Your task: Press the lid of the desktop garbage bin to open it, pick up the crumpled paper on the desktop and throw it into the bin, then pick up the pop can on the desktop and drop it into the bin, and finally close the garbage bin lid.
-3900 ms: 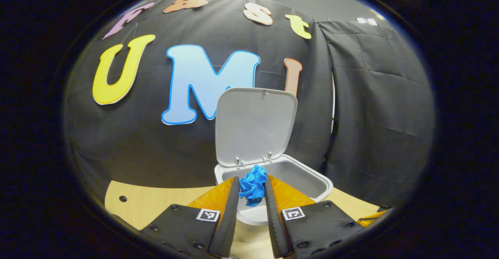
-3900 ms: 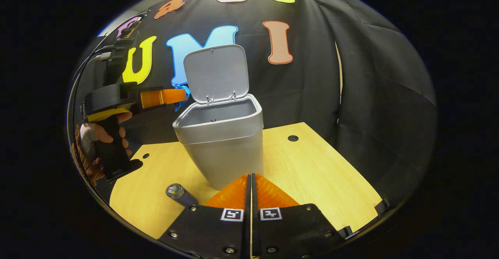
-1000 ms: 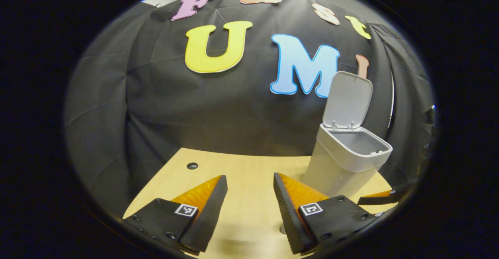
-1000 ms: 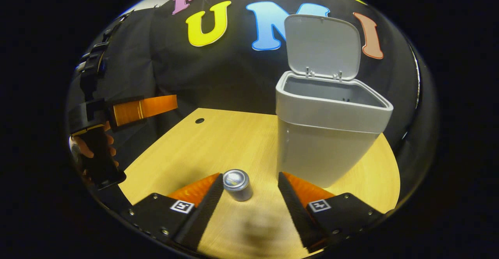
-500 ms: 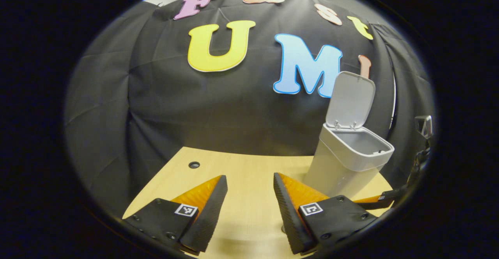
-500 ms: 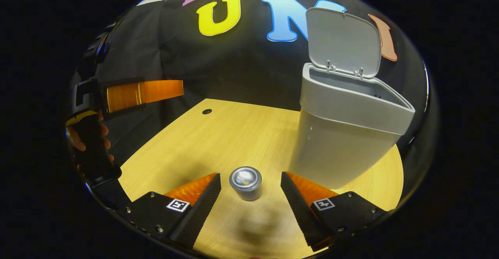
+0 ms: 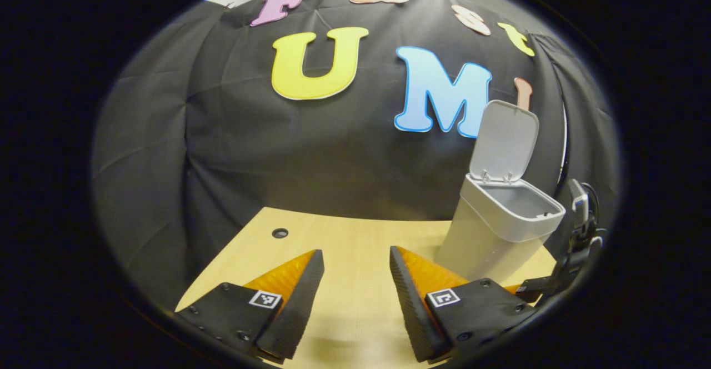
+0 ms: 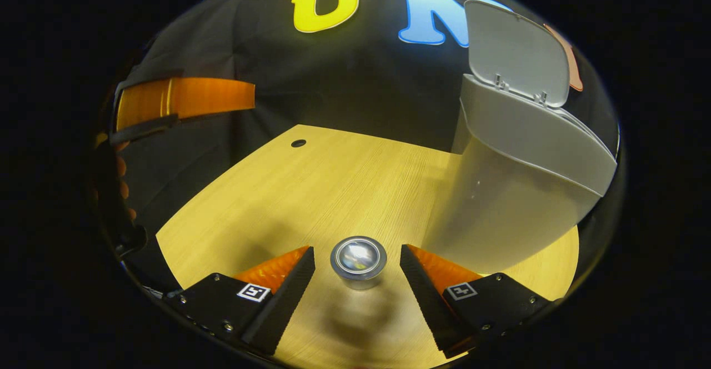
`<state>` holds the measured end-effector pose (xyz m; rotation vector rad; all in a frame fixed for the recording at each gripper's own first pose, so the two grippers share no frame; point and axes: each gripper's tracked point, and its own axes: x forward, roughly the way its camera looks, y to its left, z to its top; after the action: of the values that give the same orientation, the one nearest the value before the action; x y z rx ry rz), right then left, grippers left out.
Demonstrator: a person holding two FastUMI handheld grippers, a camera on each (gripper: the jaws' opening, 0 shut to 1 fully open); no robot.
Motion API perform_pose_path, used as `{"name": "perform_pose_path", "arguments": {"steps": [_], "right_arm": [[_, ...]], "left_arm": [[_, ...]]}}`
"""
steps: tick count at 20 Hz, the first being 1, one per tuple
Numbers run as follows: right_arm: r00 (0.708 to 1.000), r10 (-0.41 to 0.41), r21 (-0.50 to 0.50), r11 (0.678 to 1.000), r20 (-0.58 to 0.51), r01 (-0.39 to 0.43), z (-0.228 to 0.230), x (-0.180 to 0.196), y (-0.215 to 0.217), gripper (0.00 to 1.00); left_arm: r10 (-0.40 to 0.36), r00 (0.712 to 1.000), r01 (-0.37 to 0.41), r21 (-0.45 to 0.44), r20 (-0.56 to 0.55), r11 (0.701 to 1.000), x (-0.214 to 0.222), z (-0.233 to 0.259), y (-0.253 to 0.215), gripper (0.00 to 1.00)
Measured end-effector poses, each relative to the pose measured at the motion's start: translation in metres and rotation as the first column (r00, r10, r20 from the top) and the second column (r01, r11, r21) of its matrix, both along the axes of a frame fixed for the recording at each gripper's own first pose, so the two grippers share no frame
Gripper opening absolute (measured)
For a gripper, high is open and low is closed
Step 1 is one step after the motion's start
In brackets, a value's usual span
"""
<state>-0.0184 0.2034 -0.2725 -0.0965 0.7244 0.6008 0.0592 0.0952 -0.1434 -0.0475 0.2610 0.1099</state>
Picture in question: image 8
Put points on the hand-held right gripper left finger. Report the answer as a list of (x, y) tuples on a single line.
[(286, 302)]

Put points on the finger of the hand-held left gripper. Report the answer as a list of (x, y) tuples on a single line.
[(194, 96)]

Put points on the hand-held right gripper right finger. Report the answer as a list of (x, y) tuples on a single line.
[(427, 308)]

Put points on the silver pop can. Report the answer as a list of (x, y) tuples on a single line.
[(359, 260)]

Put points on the white desktop garbage bin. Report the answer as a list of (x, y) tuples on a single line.
[(500, 208)]

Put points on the wooden desktop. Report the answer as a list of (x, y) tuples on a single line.
[(311, 191)]

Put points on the round black desk grommet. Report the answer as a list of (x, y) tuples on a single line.
[(298, 143)]

